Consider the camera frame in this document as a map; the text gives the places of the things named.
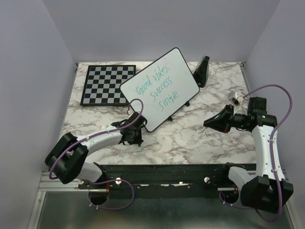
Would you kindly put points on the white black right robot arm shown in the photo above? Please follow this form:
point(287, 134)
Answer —
point(267, 189)

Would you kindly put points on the aluminium rail frame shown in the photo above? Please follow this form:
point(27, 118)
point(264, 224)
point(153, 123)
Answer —
point(182, 145)

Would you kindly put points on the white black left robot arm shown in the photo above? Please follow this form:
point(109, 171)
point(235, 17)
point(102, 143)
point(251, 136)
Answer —
point(66, 160)

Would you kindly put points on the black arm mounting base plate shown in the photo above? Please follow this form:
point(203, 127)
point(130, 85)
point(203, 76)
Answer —
point(157, 181)

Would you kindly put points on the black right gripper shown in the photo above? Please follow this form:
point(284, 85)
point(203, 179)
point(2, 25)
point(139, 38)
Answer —
point(219, 121)

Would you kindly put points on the white whiteboard black frame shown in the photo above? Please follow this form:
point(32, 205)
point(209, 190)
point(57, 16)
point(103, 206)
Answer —
point(161, 88)

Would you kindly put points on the black wedge eraser block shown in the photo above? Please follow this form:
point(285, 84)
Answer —
point(201, 72)

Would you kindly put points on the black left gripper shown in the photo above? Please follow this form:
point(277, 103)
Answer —
point(138, 140)

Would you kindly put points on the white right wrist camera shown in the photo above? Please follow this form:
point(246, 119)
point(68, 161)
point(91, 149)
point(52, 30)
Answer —
point(236, 100)

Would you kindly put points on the black wire whiteboard stand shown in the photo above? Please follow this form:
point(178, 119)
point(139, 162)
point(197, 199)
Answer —
point(170, 118)

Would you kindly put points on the black white chessboard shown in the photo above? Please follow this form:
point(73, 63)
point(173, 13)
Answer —
point(102, 85)

